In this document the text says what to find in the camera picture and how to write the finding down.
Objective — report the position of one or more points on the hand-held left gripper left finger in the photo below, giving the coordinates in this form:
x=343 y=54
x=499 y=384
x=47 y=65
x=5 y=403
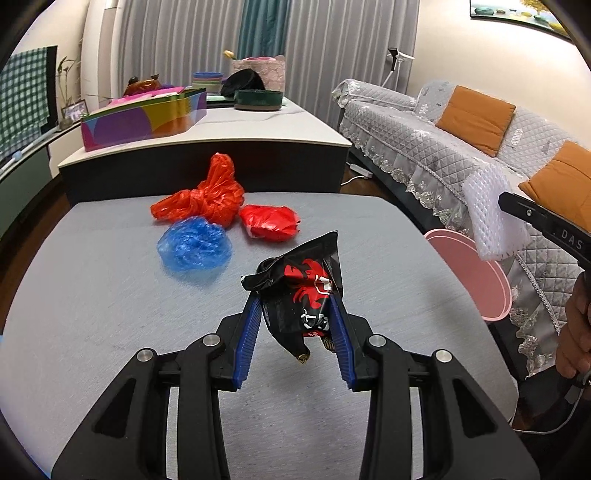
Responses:
x=247 y=346

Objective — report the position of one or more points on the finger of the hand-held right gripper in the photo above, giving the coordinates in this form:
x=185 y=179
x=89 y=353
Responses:
x=549 y=224

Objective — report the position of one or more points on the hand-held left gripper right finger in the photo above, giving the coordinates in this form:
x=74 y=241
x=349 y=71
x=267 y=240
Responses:
x=344 y=350

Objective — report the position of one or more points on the pale purple foam net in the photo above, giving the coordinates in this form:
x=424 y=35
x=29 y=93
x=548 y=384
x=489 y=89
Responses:
x=489 y=217

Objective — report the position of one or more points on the black red snack wrapper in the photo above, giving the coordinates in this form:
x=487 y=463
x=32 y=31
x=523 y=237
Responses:
x=300 y=286

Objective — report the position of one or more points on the pink plastic bucket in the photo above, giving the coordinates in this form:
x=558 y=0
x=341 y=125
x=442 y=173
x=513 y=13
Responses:
x=480 y=286

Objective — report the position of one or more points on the person's right hand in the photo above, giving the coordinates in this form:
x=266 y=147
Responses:
x=575 y=341

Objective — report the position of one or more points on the orange cushion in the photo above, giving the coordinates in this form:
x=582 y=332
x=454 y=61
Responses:
x=475 y=120
x=563 y=180

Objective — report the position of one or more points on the blue plastic shoe cover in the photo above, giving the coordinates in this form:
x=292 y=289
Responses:
x=194 y=242

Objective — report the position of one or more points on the crumpled red plastic bag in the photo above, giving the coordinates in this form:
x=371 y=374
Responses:
x=270 y=221

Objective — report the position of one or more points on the grey table cloth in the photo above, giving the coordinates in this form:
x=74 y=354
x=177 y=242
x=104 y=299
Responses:
x=115 y=300

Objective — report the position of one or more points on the sofa with grey quilted cover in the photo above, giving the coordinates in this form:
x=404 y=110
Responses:
x=415 y=134

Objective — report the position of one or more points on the white power strip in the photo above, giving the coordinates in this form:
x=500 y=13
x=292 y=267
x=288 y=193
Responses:
x=361 y=170

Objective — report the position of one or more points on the white-topped dark coffee table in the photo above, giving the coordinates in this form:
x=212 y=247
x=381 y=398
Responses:
x=258 y=134

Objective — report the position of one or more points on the white stick vacuum cleaner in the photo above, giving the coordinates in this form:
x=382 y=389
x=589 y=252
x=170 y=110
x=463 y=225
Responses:
x=392 y=57

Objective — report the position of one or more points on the dark green round tin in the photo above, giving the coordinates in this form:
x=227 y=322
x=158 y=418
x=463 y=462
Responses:
x=258 y=100

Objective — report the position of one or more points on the colourful rectangular box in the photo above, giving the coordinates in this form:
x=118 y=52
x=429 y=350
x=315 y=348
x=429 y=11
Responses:
x=138 y=122

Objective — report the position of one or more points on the black hat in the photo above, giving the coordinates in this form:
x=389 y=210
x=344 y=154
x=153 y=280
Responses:
x=242 y=83

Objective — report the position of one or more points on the stack of plastic bowls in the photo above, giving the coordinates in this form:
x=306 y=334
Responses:
x=207 y=83

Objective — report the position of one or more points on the grey curtain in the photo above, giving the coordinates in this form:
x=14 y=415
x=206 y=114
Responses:
x=184 y=37
x=351 y=41

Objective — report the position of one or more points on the green television cabinet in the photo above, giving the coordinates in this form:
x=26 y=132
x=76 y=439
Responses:
x=23 y=194

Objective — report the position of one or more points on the pink lace basket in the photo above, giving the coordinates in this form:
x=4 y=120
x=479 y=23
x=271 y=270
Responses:
x=270 y=74

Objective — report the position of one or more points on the small yellow object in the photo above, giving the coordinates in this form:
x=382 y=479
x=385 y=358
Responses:
x=228 y=54

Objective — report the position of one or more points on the teal curtain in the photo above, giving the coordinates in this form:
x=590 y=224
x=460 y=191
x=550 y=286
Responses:
x=264 y=32

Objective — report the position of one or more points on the black television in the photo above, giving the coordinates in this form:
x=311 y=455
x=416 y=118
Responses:
x=53 y=92

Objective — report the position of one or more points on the potted bamboo plant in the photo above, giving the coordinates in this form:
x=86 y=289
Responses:
x=67 y=81

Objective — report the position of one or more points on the white standing air conditioner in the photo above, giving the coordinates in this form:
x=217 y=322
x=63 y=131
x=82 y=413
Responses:
x=99 y=50

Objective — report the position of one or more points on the green checkered cloth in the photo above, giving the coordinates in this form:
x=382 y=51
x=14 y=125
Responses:
x=23 y=101

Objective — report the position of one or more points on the framed wall picture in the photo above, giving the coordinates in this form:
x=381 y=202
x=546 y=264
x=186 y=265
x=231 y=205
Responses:
x=517 y=11

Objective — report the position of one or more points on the small photo frame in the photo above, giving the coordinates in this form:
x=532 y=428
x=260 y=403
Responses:
x=74 y=110

